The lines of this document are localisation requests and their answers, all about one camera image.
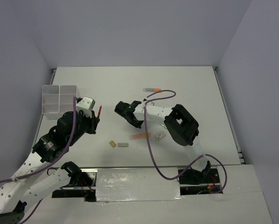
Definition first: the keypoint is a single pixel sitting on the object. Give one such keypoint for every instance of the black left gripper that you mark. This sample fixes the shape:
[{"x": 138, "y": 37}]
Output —
[{"x": 93, "y": 122}]

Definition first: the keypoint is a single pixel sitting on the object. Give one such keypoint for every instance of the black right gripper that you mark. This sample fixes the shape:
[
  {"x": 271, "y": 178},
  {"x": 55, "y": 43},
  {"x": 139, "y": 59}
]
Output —
[{"x": 138, "y": 125}]

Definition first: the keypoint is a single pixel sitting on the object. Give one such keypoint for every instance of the red pen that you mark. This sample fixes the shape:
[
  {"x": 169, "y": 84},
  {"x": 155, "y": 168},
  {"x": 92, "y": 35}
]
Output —
[{"x": 99, "y": 111}]

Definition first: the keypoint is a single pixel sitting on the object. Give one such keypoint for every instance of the pink orange highlighter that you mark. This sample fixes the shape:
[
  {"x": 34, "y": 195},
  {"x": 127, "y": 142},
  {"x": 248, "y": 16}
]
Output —
[{"x": 139, "y": 136}]

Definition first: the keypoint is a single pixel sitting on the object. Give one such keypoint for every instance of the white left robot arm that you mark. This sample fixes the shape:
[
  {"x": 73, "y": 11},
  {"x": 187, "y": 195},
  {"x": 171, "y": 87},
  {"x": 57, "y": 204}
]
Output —
[{"x": 21, "y": 191}]

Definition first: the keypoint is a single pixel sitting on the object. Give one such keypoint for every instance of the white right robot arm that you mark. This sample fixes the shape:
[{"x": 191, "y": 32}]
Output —
[{"x": 183, "y": 129}]

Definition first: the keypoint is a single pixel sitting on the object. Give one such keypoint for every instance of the orange grey utility knife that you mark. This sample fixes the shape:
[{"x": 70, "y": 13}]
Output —
[{"x": 151, "y": 89}]

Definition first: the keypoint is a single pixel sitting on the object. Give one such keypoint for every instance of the grey eraser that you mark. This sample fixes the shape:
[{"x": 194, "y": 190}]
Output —
[{"x": 123, "y": 144}]

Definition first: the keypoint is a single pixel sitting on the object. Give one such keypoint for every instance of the yellow eraser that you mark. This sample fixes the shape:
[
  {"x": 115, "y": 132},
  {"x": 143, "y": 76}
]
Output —
[{"x": 112, "y": 143}]

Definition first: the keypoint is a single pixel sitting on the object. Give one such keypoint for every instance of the white red small box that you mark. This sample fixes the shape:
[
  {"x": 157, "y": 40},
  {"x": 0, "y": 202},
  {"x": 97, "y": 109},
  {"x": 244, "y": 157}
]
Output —
[{"x": 160, "y": 135}]

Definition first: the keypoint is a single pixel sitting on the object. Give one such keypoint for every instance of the white compartment box left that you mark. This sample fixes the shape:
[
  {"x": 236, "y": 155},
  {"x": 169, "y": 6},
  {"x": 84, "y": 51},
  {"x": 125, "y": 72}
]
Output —
[{"x": 50, "y": 99}]

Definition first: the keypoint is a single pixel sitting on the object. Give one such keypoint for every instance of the white compartment box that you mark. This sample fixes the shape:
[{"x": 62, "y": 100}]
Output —
[
  {"x": 50, "y": 99},
  {"x": 66, "y": 95}
]

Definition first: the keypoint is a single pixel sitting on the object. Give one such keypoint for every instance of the white compartment box right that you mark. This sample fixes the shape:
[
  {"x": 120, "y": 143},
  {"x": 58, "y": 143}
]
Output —
[{"x": 66, "y": 95}]

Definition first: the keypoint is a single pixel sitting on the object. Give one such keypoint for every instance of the white taped cover panel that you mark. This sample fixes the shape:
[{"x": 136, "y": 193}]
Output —
[{"x": 134, "y": 184}]

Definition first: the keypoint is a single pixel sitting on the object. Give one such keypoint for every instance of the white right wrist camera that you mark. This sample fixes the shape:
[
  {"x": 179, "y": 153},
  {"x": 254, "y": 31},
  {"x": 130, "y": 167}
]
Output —
[{"x": 150, "y": 102}]

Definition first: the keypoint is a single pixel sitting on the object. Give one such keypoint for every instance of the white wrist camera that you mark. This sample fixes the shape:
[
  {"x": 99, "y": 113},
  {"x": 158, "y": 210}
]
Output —
[
  {"x": 150, "y": 102},
  {"x": 84, "y": 106}
]

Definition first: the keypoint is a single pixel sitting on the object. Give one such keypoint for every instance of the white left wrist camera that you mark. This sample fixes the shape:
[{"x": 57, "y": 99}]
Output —
[{"x": 84, "y": 106}]

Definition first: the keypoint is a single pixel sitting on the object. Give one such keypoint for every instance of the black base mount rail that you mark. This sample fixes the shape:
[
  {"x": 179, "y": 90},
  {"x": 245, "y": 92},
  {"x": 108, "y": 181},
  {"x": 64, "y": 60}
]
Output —
[{"x": 215, "y": 180}]

